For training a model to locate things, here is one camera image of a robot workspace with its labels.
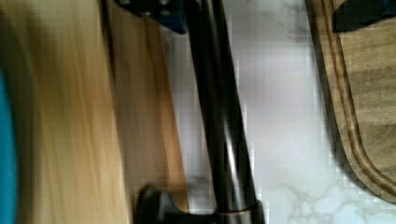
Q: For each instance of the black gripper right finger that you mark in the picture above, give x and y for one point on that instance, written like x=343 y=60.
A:
x=353 y=15

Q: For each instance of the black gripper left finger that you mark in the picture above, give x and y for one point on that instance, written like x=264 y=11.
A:
x=168 y=13

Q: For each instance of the bamboo drawer front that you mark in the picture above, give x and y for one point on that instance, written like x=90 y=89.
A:
x=146 y=118

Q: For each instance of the bamboo drawer cabinet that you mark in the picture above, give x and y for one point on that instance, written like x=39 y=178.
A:
x=54 y=57

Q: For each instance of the dark wooden cutting board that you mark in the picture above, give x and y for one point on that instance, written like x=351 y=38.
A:
x=357 y=74

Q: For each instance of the blue round plate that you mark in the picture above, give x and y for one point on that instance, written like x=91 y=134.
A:
x=8 y=161

